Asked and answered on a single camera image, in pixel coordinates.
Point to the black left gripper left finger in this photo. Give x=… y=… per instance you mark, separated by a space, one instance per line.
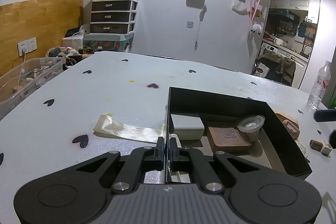
x=157 y=153

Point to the black storage box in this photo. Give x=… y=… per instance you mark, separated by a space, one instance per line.
x=216 y=107

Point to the clear lidded small cup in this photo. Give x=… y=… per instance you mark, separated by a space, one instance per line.
x=250 y=126

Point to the brown lipstick tube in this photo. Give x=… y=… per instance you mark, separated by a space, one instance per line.
x=321 y=146

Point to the three-drawer plastic cabinet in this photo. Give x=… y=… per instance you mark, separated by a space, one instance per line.
x=116 y=17

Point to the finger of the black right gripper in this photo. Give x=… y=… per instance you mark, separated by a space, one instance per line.
x=325 y=115
x=332 y=139

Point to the brown case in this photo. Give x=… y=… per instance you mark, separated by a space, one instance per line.
x=226 y=139

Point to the white plush toy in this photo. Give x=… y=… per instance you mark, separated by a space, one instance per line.
x=256 y=29

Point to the clear plastic packet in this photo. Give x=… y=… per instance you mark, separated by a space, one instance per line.
x=108 y=127

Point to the pink square case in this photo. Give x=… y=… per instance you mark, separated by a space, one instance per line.
x=290 y=124

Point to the clear plastic storage bin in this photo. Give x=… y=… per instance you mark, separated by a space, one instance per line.
x=26 y=78

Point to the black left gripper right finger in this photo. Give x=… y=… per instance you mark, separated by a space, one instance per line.
x=177 y=154

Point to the white rectangular box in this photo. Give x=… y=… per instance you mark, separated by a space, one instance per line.
x=187 y=127

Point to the white wall socket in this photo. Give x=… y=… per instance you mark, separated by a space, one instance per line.
x=27 y=46

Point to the clear water bottle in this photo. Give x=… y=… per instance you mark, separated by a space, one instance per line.
x=320 y=86

